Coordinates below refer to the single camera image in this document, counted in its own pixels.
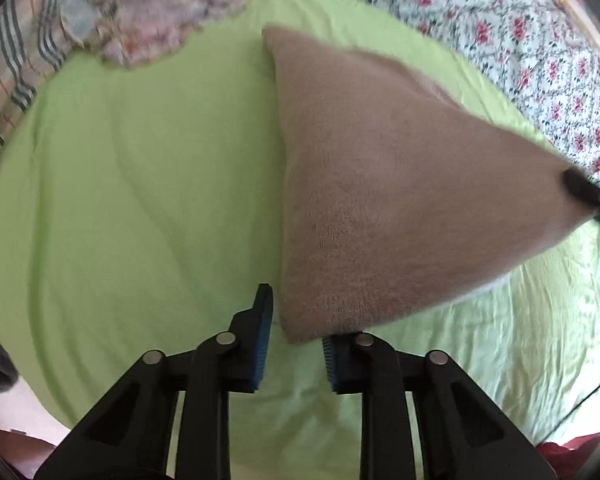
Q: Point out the dark red cloth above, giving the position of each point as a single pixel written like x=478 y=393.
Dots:
x=570 y=446

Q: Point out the white rose-print quilt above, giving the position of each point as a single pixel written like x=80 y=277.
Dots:
x=505 y=25

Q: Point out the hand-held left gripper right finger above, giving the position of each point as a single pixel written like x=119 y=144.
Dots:
x=331 y=360

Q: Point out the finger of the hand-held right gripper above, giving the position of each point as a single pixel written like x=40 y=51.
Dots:
x=587 y=190

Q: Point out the purple pink floral pillow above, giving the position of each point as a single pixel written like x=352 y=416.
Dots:
x=180 y=10

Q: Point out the light green bed sheet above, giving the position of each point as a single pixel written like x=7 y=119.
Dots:
x=130 y=210

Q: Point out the plaid bed sheet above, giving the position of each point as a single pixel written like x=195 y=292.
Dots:
x=15 y=70

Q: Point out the beige knitted sweater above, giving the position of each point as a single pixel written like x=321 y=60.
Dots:
x=390 y=185

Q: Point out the light blue cloth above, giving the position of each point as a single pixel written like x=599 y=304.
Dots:
x=80 y=17

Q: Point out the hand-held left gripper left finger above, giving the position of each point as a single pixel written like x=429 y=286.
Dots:
x=264 y=340

